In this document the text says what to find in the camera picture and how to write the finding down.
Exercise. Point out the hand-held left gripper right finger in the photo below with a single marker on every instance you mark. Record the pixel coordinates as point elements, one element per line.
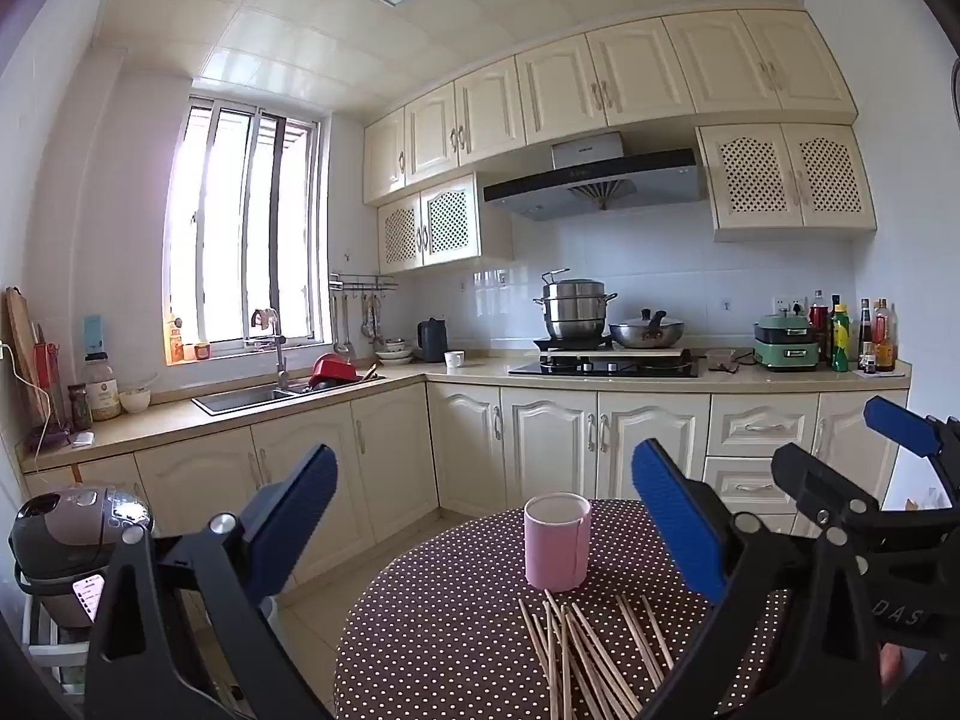
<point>675,517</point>

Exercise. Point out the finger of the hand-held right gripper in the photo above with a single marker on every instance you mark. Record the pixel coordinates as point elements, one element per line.
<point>817,484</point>
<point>900,420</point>

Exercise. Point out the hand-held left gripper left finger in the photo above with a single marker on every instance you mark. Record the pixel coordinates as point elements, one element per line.
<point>300,510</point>

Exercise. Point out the pink cup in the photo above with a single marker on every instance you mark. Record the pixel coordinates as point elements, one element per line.
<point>555,547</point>

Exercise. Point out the bunch of wooden chopsticks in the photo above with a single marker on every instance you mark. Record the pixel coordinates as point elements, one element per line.
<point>574,649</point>

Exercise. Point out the person's right hand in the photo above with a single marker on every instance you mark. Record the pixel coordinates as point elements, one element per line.
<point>891,666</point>

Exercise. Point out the row of condiment bottles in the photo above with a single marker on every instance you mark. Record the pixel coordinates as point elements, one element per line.
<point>840,337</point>

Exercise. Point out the steel sink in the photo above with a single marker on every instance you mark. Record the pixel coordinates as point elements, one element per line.
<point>240,399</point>

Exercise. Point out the green multicooker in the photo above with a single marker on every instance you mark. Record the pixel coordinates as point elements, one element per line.
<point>784,345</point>

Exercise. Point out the red colander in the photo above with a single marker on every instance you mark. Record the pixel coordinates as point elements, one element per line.
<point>334,369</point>

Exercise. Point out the metal faucet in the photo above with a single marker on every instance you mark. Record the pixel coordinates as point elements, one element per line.
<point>281,360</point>

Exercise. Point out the cream base cabinets with countertop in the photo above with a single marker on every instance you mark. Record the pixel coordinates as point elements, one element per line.
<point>547,435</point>

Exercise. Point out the small clear container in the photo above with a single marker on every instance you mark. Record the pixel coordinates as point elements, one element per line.
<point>721,361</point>

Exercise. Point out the black gas hob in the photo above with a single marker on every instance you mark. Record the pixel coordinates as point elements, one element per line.
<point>600,369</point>

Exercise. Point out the light wooden board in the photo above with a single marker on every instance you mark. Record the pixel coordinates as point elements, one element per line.
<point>652,352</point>

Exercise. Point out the hanging metal ladle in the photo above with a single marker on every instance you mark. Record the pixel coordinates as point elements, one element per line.
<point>343,345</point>

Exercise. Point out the stack of bowls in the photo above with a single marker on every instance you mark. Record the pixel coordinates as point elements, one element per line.
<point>394,354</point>

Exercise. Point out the brown polka dot tablecloth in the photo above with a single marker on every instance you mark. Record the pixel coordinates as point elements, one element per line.
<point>450,615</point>

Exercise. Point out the wok with lid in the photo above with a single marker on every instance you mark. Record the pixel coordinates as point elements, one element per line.
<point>645,334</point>

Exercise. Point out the white bowl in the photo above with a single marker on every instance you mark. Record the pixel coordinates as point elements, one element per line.
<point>135,401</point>

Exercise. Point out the hanging metal spatula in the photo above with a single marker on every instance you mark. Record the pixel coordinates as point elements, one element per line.
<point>373,326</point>

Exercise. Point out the orange box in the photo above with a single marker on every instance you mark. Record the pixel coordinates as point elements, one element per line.
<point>177,345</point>

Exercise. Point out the black electric kettle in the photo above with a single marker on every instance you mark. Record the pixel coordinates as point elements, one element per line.
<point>433,341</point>

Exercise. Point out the white mug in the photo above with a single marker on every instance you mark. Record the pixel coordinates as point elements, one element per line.
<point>454,360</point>

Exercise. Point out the stainless steamer pot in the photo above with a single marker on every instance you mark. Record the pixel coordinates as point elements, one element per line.
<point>574,311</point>

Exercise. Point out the large glass jar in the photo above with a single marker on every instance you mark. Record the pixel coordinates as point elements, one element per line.
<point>101,390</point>

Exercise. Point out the grey rice cooker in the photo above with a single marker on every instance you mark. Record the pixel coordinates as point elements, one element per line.
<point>67,540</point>

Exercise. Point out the small dark jar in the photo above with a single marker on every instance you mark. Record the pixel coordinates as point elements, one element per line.
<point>79,409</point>

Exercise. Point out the teal box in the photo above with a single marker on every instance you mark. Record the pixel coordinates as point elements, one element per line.
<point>93,334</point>

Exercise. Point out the window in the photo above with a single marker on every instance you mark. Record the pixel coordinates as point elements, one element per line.
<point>225,240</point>

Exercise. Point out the cream lattice door cabinet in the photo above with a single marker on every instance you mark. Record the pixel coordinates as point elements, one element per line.
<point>757,176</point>
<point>446,221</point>

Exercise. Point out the red utensil holder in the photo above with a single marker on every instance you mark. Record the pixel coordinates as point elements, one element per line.
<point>49,371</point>

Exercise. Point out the white utility cart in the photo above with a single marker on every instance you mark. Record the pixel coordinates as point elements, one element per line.
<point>41,645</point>

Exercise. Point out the wooden cutting board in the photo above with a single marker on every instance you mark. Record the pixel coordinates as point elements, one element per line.
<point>22,352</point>

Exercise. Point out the range hood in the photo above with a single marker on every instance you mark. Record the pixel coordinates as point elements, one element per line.
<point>600,180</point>

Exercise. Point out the wall outlet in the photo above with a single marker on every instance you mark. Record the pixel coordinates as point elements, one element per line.
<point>789,307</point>

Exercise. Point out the metal wall rack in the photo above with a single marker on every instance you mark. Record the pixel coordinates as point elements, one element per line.
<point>364,283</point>

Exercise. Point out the cream upper wall cabinets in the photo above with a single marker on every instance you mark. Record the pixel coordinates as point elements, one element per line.
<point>562,90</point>

